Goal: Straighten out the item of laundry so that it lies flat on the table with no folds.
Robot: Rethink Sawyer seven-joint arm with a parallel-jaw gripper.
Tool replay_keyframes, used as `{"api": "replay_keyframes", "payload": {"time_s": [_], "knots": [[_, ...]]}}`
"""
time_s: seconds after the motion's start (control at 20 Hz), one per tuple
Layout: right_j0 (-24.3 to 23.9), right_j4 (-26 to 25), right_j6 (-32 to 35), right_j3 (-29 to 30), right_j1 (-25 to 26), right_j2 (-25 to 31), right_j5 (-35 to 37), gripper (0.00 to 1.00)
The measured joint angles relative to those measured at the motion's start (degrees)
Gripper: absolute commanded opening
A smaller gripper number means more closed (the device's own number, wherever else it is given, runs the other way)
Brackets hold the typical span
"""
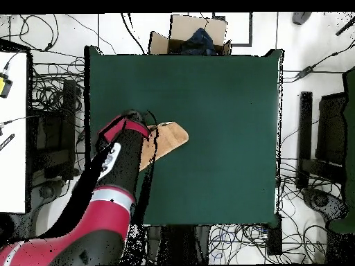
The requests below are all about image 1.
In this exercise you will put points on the tan terry towel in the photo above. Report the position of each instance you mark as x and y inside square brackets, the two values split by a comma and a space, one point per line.
[169, 141]

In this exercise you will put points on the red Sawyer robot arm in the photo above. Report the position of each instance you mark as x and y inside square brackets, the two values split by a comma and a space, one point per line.
[105, 216]

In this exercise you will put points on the dark green table cloth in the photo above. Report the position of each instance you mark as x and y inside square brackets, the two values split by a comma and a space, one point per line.
[216, 138]

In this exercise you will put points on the dark blue garment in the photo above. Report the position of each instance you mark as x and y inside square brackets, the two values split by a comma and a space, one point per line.
[199, 41]

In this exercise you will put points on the black equipment stand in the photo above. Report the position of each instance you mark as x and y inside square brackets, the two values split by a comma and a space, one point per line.
[68, 110]

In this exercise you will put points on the brown cardboard box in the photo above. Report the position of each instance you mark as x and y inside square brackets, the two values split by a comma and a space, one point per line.
[185, 27]

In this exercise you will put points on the black upright bar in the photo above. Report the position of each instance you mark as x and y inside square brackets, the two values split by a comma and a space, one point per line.
[305, 124]

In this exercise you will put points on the black rectangular box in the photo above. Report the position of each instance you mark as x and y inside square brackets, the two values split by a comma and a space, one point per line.
[274, 235]

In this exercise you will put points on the black power adapter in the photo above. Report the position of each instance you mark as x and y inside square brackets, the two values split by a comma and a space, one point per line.
[305, 71]

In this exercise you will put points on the white desk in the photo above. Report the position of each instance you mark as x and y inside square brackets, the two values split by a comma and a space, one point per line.
[12, 166]

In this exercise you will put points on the black ruler strip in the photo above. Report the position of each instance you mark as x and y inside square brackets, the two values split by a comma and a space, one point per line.
[7, 142]

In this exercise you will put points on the dark green fabric cover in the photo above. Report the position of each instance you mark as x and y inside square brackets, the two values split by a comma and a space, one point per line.
[350, 138]

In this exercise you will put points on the grey rounded object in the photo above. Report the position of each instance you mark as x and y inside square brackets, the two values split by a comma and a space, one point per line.
[301, 18]

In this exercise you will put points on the yellow and black device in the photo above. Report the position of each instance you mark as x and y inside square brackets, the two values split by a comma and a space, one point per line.
[4, 86]

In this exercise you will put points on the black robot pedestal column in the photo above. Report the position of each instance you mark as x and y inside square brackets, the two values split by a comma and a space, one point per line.
[177, 243]

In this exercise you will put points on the grey pedestal leg foot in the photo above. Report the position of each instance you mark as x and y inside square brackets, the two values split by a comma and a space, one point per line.
[47, 191]
[319, 199]

